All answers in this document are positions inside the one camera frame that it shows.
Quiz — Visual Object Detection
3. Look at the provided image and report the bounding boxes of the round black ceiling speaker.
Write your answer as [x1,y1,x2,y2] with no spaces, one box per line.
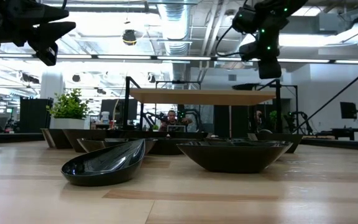
[122,29,137,47]

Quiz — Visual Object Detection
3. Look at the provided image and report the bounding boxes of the black teardrop mini plate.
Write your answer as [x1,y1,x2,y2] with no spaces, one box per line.
[60,138,147,187]

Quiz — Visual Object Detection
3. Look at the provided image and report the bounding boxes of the large black bowl right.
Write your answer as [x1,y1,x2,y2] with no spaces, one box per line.
[176,140,293,174]

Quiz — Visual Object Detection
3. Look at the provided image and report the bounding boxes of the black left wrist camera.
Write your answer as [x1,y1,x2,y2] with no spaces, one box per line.
[35,40,59,67]

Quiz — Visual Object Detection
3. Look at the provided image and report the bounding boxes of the small grey laptop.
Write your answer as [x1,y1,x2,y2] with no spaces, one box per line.
[167,124,186,133]

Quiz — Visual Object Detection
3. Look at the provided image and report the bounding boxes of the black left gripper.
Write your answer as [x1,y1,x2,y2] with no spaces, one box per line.
[0,0,76,49]

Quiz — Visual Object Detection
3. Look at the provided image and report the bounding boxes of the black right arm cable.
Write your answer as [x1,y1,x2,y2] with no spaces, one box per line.
[214,24,245,58]

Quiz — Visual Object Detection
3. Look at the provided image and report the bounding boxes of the black computer monitor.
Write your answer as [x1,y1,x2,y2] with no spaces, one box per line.
[100,98,139,121]

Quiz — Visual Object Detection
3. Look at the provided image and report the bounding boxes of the green plant white pot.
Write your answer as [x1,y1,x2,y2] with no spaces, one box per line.
[45,88,90,130]

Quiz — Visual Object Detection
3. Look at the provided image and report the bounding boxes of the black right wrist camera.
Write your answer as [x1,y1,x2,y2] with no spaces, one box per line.
[257,58,283,80]

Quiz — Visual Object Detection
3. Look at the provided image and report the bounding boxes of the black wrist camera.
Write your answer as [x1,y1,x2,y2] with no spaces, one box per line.
[257,58,283,80]
[35,40,59,67]

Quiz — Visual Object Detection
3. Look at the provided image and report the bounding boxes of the person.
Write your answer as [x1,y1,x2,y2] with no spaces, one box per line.
[158,109,195,133]

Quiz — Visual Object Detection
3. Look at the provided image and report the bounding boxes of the wooden riser shelf black legs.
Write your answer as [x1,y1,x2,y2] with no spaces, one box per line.
[122,76,300,134]

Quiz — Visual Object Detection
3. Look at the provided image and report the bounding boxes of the black cabinet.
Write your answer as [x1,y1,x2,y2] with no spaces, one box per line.
[19,98,54,134]

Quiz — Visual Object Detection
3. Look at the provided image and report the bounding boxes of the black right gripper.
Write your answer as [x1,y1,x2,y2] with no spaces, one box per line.
[239,18,287,62]

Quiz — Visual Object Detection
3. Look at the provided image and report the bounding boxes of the black monitor on arm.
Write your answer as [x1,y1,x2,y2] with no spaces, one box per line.
[339,101,358,135]

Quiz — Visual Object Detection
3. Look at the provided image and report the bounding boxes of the black background desk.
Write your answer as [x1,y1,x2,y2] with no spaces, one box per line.
[317,126,358,141]

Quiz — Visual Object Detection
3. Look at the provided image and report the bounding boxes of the silver ventilation duct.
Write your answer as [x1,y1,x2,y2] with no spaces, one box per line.
[157,2,195,82]

